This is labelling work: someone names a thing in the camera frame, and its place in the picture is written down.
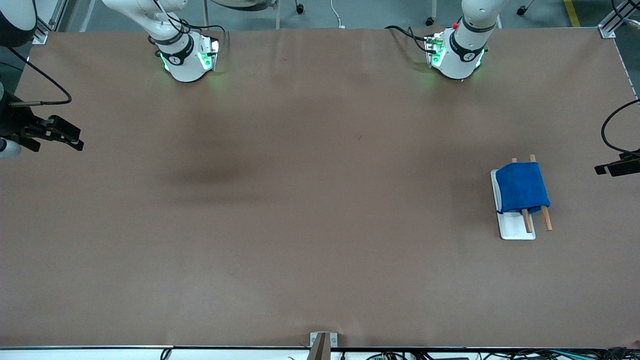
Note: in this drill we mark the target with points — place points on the blue towel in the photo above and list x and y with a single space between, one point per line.
522 187

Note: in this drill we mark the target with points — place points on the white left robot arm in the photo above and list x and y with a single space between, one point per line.
460 55

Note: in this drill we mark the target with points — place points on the aluminium frame profile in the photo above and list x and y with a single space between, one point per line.
42 30
612 25

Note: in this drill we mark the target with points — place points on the white towel rack wooden bars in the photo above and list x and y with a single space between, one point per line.
515 227

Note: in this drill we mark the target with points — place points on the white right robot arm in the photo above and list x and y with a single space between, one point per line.
185 65

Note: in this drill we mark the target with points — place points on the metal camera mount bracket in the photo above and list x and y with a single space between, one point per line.
320 347

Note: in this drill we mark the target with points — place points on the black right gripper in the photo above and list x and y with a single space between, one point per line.
15 123

